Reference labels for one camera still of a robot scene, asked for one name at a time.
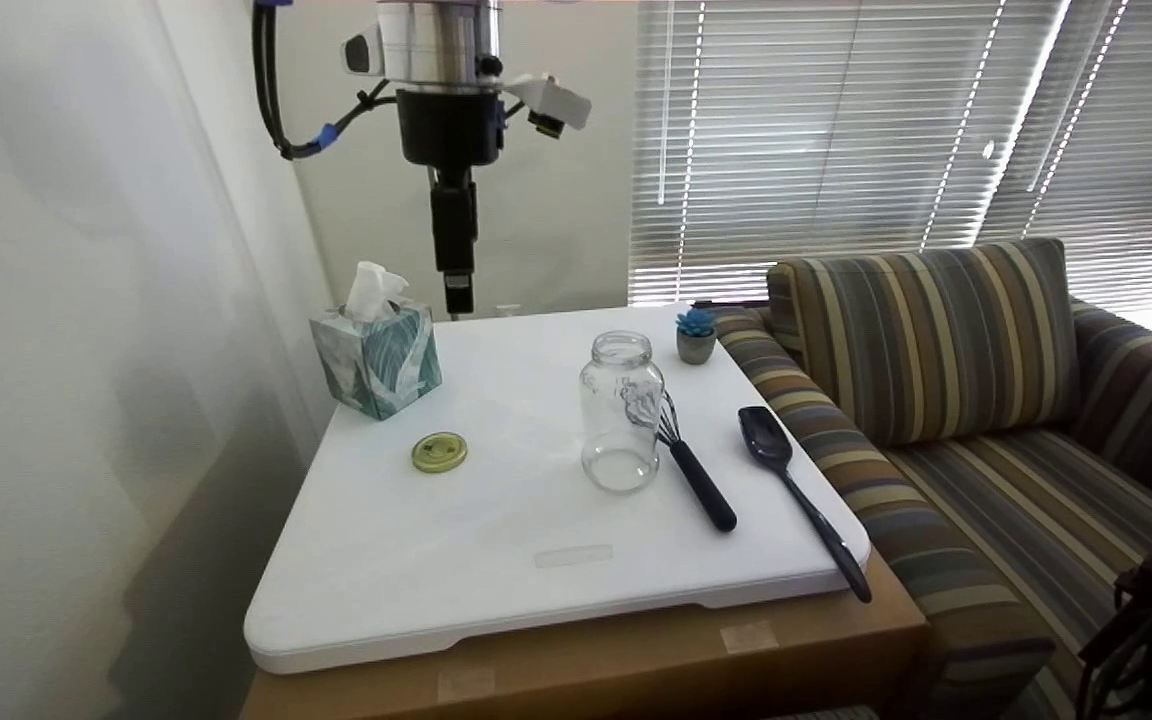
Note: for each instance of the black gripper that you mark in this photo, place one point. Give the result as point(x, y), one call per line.
point(455, 132)

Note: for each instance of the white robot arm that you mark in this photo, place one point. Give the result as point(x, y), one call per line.
point(445, 68)

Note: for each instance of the teal patterned tissue box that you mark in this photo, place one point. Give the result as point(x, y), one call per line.
point(376, 350)

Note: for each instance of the clear glass jar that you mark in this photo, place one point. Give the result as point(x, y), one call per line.
point(613, 448)

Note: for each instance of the small blue-topped cup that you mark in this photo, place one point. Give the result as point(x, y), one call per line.
point(695, 337)

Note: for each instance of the white window blinds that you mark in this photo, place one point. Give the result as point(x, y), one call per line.
point(890, 125)

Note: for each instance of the black plastic spatula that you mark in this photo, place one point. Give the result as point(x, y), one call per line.
point(774, 448)

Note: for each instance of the striped couch cushion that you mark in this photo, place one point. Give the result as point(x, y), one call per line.
point(933, 347)

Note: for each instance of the cardboard box under table top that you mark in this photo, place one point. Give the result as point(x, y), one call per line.
point(680, 661)

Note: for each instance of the striped couch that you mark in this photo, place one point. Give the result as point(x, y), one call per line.
point(1007, 541)

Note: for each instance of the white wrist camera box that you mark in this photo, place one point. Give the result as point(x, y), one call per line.
point(551, 104)

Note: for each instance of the black handled wire whisk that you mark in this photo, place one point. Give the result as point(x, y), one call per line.
point(652, 409)

